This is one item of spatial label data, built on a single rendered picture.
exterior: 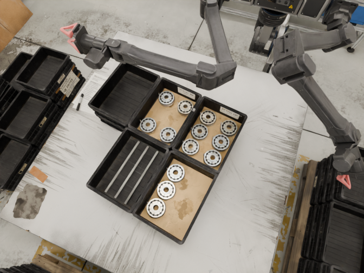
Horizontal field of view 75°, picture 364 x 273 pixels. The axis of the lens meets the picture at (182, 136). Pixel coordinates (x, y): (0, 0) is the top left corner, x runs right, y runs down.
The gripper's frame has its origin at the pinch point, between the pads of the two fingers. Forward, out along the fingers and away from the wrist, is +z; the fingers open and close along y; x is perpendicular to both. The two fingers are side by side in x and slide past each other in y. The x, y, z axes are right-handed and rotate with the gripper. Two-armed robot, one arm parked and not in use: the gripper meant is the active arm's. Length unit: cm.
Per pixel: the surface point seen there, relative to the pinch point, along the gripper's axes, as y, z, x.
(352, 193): 97, -168, 14
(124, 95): 62, -3, 13
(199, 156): 62, -64, -10
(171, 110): 62, -37, 13
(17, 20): 134, 213, 99
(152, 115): 62, -27, 5
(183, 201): 63, -65, -38
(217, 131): 62, -69, 9
